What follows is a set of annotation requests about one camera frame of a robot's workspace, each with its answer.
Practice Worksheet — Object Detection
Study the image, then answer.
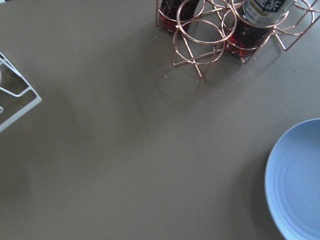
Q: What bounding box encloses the blue plate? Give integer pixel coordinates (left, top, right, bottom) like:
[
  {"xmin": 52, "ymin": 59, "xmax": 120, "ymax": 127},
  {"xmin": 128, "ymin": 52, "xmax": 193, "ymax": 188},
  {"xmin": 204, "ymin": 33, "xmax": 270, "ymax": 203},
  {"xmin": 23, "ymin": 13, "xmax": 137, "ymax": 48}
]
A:
[{"xmin": 264, "ymin": 118, "xmax": 320, "ymax": 240}]

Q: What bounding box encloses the dark sauce bottle middle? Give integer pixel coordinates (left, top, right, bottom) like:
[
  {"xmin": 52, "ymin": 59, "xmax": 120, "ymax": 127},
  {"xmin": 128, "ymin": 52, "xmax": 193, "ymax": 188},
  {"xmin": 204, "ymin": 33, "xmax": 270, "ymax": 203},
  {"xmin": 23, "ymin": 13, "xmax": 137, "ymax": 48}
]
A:
[{"xmin": 159, "ymin": 0, "xmax": 199, "ymax": 33}]

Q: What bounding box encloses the dark sauce bottle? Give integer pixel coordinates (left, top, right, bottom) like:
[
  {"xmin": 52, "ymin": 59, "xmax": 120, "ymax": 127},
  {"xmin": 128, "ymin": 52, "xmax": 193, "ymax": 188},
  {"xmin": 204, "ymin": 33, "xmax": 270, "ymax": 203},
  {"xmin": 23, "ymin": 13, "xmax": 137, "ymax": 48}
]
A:
[
  {"xmin": 226, "ymin": 0, "xmax": 295, "ymax": 58},
  {"xmin": 159, "ymin": 0, "xmax": 199, "ymax": 33}
]

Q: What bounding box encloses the dark sauce bottle front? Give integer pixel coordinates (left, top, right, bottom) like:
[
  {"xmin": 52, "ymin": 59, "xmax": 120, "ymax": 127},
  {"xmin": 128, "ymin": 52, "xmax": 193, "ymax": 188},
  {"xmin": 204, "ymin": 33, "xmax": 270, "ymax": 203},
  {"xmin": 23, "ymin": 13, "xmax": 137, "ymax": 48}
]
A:
[{"xmin": 226, "ymin": 0, "xmax": 295, "ymax": 58}]

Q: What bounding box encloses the copper wire bottle rack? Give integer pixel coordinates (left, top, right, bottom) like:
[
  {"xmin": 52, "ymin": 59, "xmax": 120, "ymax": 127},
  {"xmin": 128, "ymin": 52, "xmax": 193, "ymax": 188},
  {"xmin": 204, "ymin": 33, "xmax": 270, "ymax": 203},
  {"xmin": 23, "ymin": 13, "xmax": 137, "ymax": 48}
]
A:
[{"xmin": 155, "ymin": 0, "xmax": 320, "ymax": 78}]

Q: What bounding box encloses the white wire cup rack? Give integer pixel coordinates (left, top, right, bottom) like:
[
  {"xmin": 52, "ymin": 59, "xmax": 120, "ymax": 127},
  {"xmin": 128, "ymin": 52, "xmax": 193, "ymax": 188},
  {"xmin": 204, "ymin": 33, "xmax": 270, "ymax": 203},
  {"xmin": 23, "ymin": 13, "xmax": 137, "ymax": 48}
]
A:
[{"xmin": 0, "ymin": 53, "xmax": 42, "ymax": 132}]

